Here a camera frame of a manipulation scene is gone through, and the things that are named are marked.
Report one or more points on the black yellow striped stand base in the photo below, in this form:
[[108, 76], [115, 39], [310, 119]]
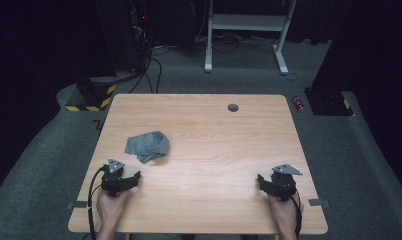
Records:
[[95, 96]]

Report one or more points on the person's right hand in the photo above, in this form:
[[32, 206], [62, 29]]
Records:
[[284, 213]]

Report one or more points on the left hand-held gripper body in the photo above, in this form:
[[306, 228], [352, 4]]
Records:
[[113, 181]]

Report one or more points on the white metal stand frame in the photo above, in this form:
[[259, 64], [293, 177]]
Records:
[[245, 22]]

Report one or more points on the person's left hand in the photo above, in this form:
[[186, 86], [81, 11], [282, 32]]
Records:
[[109, 208]]

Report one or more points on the grey cloth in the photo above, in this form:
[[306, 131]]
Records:
[[148, 144]]

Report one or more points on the grey tape strip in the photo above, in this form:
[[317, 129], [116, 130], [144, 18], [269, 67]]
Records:
[[77, 204], [318, 202]]

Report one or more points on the dark equipment rack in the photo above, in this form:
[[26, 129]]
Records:
[[140, 33]]

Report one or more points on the black stand base yellow mark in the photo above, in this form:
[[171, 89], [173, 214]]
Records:
[[329, 103]]

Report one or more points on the red can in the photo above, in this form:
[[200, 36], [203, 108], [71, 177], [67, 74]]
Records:
[[298, 103]]

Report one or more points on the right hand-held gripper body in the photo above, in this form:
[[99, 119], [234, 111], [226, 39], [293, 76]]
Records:
[[284, 185]]

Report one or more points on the grey table grommet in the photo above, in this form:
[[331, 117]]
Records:
[[233, 107]]

